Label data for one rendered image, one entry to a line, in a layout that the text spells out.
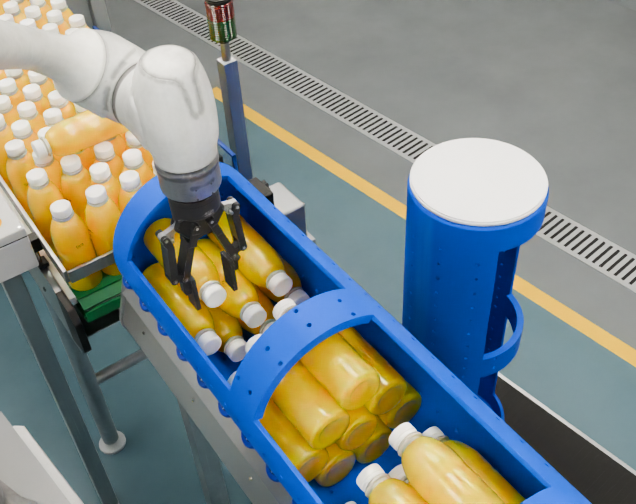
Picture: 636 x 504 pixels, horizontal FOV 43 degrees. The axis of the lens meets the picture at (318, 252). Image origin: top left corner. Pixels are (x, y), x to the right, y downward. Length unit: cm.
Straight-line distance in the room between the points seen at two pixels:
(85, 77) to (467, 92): 287
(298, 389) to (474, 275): 62
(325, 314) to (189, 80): 37
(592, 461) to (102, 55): 170
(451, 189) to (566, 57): 259
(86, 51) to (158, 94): 15
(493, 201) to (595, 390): 117
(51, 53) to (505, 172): 96
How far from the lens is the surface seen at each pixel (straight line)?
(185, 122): 106
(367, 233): 308
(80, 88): 116
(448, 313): 177
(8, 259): 163
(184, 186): 113
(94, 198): 162
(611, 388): 270
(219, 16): 188
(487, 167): 171
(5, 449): 130
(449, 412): 126
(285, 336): 113
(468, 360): 188
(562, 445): 236
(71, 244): 164
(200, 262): 136
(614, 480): 233
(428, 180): 167
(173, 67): 105
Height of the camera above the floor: 208
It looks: 44 degrees down
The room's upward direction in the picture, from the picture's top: 4 degrees counter-clockwise
